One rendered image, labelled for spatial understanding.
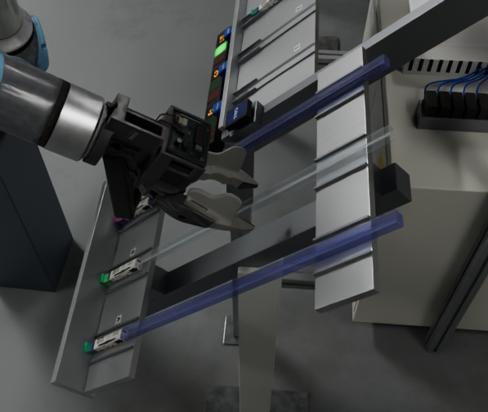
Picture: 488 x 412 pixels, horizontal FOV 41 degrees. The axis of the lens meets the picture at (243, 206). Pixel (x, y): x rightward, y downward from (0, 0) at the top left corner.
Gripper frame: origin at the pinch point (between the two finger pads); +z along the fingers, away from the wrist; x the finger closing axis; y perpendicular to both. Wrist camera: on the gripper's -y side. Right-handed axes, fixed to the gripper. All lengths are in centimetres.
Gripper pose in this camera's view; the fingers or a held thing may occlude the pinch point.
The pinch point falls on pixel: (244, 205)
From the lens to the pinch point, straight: 79.3
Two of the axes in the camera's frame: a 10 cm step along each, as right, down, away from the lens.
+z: 8.6, 3.6, 3.7
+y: 5.1, -4.8, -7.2
